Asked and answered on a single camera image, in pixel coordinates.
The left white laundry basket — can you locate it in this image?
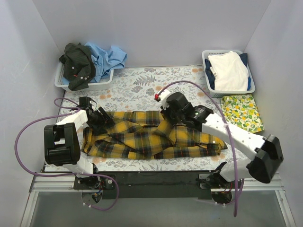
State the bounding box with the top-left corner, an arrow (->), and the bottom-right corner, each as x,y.
54,62 -> 114,92

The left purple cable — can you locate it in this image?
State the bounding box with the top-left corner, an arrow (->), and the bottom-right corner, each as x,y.
14,97 -> 120,211

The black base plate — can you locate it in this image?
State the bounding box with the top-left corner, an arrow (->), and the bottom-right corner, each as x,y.
72,170 -> 242,201

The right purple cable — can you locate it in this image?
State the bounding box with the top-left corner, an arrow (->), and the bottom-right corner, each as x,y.
157,80 -> 245,218

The purple cable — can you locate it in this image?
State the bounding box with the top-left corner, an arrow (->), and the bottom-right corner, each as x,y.
157,80 -> 245,218
14,97 -> 120,211

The light blue shirt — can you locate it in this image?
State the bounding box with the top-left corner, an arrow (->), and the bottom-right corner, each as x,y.
85,42 -> 127,83

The black pinstripe shirt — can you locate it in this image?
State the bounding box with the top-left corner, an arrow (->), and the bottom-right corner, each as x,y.
59,43 -> 96,91

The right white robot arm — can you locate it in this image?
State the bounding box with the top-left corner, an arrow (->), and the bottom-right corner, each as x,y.
155,90 -> 284,188

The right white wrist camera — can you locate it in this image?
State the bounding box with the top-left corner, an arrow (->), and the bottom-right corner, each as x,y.
154,89 -> 171,110

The yellow plaid flannel shirt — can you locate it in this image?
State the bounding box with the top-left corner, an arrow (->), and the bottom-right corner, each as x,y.
82,111 -> 227,159

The white folded shirt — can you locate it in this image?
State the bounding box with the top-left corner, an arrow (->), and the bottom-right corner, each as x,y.
207,51 -> 249,92

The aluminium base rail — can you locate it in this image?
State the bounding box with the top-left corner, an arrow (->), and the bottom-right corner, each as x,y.
21,175 -> 296,227

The floral table mat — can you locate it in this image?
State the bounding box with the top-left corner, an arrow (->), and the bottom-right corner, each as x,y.
44,66 -> 262,172

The lemon print cloth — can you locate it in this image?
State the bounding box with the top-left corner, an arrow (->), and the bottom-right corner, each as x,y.
221,94 -> 264,133

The navy blue folded shirt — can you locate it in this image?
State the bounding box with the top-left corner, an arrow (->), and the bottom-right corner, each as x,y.
204,52 -> 252,90

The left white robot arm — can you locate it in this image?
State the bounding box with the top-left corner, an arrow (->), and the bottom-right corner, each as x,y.
44,96 -> 114,190

